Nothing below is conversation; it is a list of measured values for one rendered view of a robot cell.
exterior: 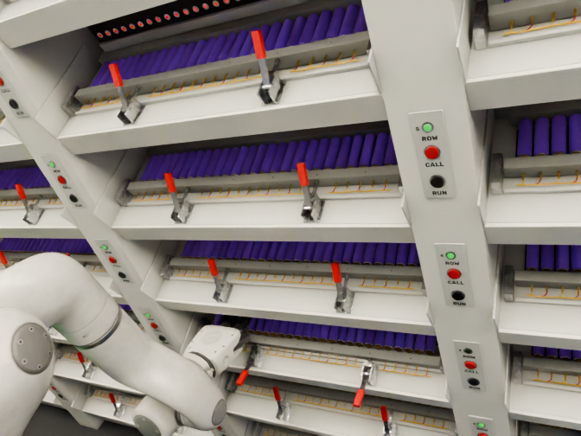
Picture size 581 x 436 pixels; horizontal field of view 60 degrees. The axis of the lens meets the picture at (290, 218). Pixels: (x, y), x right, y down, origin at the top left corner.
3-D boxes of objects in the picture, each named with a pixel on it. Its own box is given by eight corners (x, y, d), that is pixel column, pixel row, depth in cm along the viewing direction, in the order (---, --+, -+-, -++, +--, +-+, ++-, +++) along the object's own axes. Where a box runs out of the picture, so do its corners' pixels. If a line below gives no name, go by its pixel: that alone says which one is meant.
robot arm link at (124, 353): (162, 306, 77) (239, 399, 97) (90, 295, 85) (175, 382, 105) (130, 358, 72) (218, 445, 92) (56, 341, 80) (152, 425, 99)
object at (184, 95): (392, 119, 64) (357, 31, 54) (73, 155, 94) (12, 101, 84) (414, 15, 74) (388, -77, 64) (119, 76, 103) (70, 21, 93)
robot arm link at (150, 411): (205, 366, 98) (168, 357, 102) (161, 418, 88) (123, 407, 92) (215, 398, 101) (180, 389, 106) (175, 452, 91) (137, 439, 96)
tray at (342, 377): (456, 409, 95) (445, 394, 88) (201, 366, 125) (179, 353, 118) (465, 310, 105) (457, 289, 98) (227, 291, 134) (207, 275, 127)
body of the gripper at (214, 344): (211, 359, 100) (240, 323, 108) (171, 352, 105) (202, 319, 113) (221, 388, 103) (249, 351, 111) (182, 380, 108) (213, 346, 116)
